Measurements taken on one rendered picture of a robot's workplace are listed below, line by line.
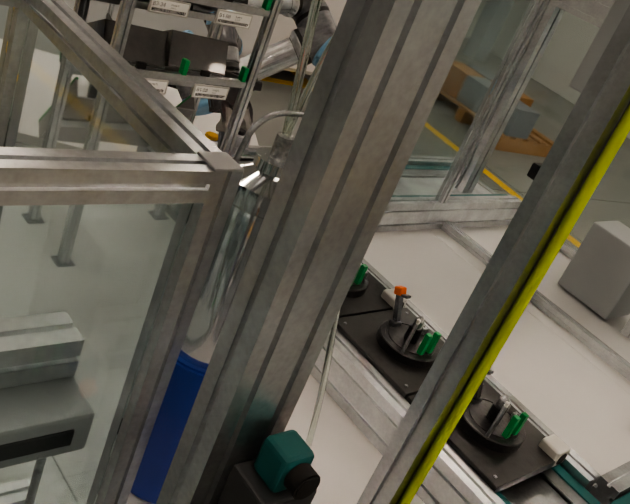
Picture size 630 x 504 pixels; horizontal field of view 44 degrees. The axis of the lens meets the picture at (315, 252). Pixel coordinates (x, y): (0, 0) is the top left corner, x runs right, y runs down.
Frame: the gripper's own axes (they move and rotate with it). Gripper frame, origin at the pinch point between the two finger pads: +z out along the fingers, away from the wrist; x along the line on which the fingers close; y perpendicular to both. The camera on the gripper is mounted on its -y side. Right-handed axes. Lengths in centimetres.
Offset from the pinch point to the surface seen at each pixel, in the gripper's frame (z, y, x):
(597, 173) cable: 35, -119, 45
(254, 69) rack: -5.6, -33.8, 20.6
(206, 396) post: 53, -97, 85
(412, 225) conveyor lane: 25, 1, -66
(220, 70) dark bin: -6.4, -28.6, 25.8
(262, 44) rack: -9.8, -37.6, 20.8
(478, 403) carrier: 69, -64, 0
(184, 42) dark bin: -11.4, -28.7, 34.2
